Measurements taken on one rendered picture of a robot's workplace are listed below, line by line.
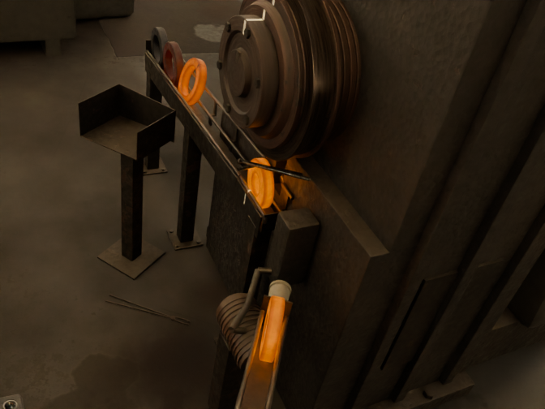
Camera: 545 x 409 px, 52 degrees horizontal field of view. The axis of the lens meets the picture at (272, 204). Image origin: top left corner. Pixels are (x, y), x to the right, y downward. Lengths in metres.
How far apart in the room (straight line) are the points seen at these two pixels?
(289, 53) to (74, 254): 1.48
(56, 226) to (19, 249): 0.19
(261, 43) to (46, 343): 1.37
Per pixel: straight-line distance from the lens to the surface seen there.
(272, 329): 1.30
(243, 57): 1.43
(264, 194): 1.66
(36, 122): 3.32
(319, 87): 1.33
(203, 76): 2.24
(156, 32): 2.60
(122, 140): 2.10
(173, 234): 2.58
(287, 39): 1.36
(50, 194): 2.82
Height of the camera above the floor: 1.78
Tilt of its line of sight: 39 degrees down
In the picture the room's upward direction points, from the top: 12 degrees clockwise
